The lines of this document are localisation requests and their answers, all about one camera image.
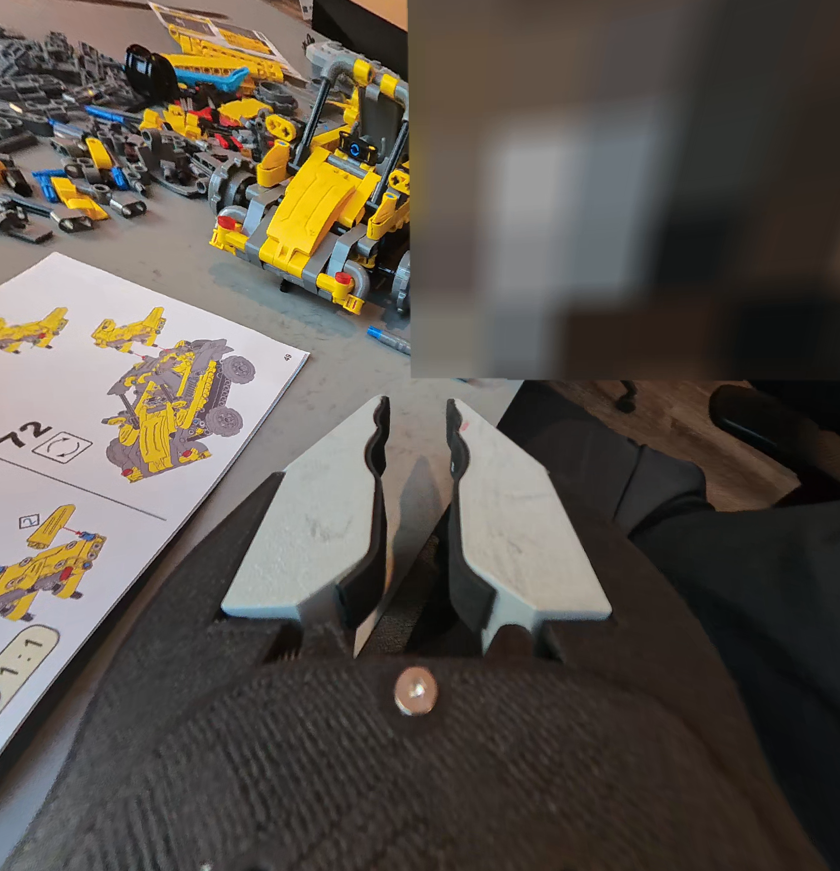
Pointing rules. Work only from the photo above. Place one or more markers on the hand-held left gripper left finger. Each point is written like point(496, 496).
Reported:
point(311, 531)

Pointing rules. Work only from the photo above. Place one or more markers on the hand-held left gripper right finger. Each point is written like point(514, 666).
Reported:
point(529, 537)

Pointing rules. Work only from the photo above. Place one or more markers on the grey axle pin blue tip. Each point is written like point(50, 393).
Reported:
point(389, 338)

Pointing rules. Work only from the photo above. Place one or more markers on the blue brick separator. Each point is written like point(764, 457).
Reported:
point(209, 76)

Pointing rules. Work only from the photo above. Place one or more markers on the grey desk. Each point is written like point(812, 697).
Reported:
point(188, 272)

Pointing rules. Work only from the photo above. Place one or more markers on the instruction booklet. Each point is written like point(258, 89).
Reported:
point(222, 326)

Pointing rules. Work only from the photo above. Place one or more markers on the black chair base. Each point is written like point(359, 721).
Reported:
point(753, 422)

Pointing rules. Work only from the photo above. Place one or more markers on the yellow toy brick vehicle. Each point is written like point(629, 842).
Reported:
point(311, 204)

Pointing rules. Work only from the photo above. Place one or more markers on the yellow wide panel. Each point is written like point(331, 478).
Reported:
point(239, 110)

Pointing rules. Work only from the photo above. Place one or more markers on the yellow curved brick piece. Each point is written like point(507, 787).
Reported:
point(175, 122)

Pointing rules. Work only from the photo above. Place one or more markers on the grey wheel hub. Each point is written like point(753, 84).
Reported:
point(277, 95)

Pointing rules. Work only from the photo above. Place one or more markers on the black wheel rim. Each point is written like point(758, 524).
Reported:
point(147, 71)

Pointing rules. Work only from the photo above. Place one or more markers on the pile of loose brick pieces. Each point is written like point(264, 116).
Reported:
point(52, 75)

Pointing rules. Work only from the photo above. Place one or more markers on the yellow grey sticker sheet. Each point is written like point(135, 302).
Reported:
point(188, 20)

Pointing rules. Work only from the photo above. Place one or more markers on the yellow large frame panel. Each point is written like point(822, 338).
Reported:
point(215, 47)

